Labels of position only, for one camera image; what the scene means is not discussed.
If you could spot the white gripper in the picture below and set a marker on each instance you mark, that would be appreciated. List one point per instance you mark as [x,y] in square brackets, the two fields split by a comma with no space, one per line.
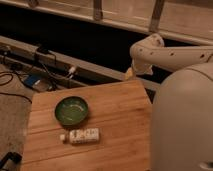
[138,68]

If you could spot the white plastic bottle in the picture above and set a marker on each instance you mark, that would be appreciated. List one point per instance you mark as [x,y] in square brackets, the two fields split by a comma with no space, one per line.
[79,136]

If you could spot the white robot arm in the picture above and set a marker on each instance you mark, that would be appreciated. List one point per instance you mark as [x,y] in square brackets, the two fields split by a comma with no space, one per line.
[181,126]

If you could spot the green ceramic bowl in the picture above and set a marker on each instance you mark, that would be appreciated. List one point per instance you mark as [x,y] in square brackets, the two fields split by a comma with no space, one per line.
[71,110]

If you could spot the wooden cutting board table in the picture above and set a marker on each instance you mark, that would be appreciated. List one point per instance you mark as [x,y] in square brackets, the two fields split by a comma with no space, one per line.
[121,111]

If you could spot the white plug connector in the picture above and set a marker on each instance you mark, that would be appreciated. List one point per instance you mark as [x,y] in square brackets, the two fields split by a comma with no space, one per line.
[72,70]

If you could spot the black clamp device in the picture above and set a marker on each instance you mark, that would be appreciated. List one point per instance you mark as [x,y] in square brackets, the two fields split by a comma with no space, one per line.
[41,49]

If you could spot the blue box on floor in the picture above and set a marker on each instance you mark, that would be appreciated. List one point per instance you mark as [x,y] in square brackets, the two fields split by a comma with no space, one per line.
[32,80]

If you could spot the black object bottom left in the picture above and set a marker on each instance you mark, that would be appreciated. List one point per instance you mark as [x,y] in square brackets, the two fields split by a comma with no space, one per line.
[10,156]

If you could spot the metal window frame rail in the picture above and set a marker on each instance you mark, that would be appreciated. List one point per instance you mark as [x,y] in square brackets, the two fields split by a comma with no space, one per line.
[189,21]

